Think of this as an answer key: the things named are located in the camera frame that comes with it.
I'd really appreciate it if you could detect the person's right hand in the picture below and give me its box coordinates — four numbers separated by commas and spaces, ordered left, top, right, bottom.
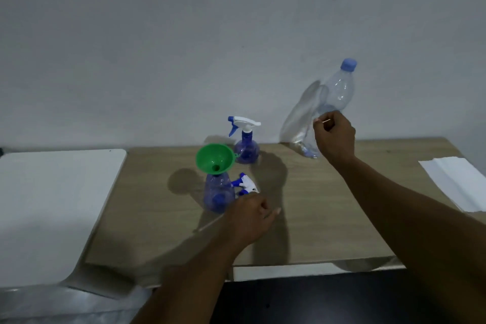
313, 110, 357, 169

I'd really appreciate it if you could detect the person's left hand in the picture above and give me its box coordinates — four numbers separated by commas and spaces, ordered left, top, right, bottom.
224, 192, 281, 256

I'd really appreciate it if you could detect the white blue trigger spray head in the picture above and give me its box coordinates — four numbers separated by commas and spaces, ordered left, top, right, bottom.
227, 115, 262, 138
193, 172, 261, 233

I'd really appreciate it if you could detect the clear plastic water bottle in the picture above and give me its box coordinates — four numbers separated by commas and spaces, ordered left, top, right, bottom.
300, 69, 356, 159

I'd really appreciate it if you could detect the green plastic funnel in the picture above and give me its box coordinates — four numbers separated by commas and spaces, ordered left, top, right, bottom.
195, 143, 239, 176

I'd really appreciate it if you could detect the person's left forearm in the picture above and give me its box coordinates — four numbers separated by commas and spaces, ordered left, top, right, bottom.
131, 236, 248, 324

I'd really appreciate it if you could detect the person's right forearm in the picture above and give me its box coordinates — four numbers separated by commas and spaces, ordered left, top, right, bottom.
334, 156, 486, 324

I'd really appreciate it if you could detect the wooden table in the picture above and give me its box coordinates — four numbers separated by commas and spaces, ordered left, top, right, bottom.
83, 137, 486, 289

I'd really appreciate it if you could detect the black wooden board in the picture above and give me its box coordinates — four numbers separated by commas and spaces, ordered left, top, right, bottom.
211, 268, 468, 324

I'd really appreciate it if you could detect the white paper towel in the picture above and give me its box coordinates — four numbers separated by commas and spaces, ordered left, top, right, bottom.
418, 156, 486, 214

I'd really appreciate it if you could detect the white side table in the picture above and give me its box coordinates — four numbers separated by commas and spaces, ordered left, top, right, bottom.
0, 149, 128, 290

